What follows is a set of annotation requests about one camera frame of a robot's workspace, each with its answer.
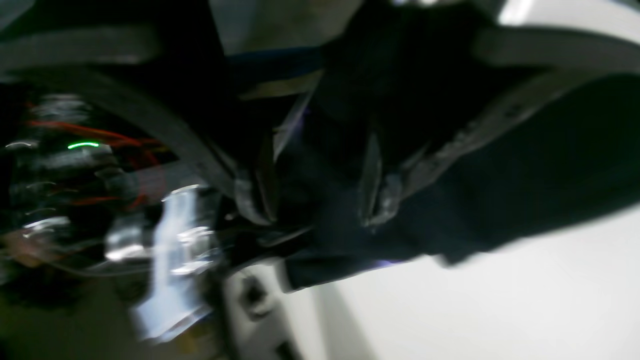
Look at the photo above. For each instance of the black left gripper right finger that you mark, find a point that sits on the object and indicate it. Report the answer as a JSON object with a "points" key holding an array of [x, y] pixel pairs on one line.
{"points": [[470, 93]]}

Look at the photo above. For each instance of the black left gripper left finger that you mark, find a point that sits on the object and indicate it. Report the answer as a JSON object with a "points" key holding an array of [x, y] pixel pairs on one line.
{"points": [[176, 91]]}

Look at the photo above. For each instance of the black T-shirt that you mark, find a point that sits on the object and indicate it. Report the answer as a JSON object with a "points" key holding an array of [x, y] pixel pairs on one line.
{"points": [[316, 71]]}

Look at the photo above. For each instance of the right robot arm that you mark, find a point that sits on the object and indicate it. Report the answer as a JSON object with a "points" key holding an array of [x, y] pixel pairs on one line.
{"points": [[82, 202]]}

